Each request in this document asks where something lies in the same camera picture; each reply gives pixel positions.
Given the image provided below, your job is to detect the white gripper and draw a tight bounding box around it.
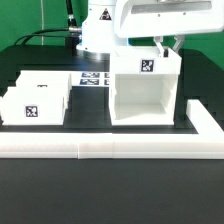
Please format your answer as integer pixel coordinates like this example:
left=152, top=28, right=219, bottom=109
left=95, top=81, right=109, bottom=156
left=114, top=0, right=224, bottom=57

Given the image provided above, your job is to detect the white drawer cabinet box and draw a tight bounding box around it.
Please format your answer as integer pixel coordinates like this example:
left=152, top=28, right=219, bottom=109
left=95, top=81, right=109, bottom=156
left=109, top=46, right=182, bottom=126

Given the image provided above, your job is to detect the white front drawer tray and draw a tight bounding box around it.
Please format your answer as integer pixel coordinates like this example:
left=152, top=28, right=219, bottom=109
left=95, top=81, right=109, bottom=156
left=0, top=87, right=68, bottom=125

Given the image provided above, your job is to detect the white drawer tray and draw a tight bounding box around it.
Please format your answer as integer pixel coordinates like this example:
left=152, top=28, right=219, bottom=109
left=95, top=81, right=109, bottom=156
left=15, top=69, right=73, bottom=98
left=0, top=87, right=68, bottom=125

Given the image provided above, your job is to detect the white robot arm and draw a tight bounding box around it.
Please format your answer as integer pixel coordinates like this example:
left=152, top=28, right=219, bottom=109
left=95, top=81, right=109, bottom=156
left=79, top=0, right=224, bottom=54

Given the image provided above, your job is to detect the white rear drawer tray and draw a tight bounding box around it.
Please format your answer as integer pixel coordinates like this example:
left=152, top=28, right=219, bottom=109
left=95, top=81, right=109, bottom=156
left=15, top=69, right=73, bottom=98

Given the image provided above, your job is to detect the white fiducial marker sheet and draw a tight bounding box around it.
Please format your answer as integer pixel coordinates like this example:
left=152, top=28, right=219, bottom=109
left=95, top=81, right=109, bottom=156
left=71, top=71, right=110, bottom=87

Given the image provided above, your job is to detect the white L-shaped fence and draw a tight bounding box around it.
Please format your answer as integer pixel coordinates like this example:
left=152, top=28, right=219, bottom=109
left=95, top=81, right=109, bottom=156
left=0, top=100, right=224, bottom=159

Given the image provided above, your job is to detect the black upright cable connector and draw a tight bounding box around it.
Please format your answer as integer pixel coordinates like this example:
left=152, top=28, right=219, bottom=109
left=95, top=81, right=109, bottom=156
left=65, top=0, right=82, bottom=33

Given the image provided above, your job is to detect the black cable on table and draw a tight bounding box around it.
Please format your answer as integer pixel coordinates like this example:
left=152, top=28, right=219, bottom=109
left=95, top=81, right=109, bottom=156
left=13, top=28, right=72, bottom=46

